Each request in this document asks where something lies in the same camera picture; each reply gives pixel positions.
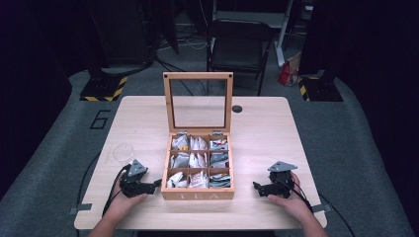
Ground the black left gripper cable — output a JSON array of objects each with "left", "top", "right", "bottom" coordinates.
[{"left": 101, "top": 163, "right": 132, "bottom": 217}]

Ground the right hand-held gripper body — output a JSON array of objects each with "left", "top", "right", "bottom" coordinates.
[{"left": 265, "top": 160, "right": 298, "bottom": 199}]

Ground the person's left hand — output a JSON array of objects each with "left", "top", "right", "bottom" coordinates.
[{"left": 106, "top": 179, "right": 148, "bottom": 220}]

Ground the black folding chair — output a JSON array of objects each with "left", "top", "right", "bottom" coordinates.
[{"left": 206, "top": 18, "right": 277, "bottom": 97}]

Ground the grey tape strip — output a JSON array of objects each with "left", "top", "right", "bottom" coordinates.
[
  {"left": 311, "top": 203, "right": 332, "bottom": 213},
  {"left": 68, "top": 202, "right": 94, "bottom": 216}
]

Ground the red snack bag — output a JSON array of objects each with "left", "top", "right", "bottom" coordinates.
[{"left": 277, "top": 52, "right": 302, "bottom": 88}]

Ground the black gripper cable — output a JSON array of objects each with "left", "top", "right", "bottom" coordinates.
[
  {"left": 280, "top": 177, "right": 358, "bottom": 237},
  {"left": 101, "top": 163, "right": 132, "bottom": 217}
]

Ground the white floor cable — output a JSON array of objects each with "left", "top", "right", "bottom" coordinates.
[{"left": 157, "top": 35, "right": 210, "bottom": 53}]

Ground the striped black stand base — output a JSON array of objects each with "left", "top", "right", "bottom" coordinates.
[
  {"left": 296, "top": 75, "right": 344, "bottom": 103},
  {"left": 79, "top": 75, "right": 128, "bottom": 103}
]

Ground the person's right hand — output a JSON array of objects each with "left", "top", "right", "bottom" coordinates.
[{"left": 267, "top": 171, "right": 313, "bottom": 222}]

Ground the assorted tea bags group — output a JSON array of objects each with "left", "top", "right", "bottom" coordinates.
[{"left": 166, "top": 134, "right": 232, "bottom": 190}]

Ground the clear glass cup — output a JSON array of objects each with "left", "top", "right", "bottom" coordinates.
[{"left": 112, "top": 143, "right": 135, "bottom": 164}]

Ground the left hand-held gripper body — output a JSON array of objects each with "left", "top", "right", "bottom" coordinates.
[{"left": 119, "top": 159, "right": 156, "bottom": 198}]

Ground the wooden tea box with lid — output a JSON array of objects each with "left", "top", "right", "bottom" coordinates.
[{"left": 160, "top": 71, "right": 236, "bottom": 201}]

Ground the black floor cable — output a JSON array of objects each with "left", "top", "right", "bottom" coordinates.
[{"left": 153, "top": 39, "right": 211, "bottom": 97}]

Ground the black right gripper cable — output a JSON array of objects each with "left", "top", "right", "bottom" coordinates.
[{"left": 280, "top": 177, "right": 358, "bottom": 237}]

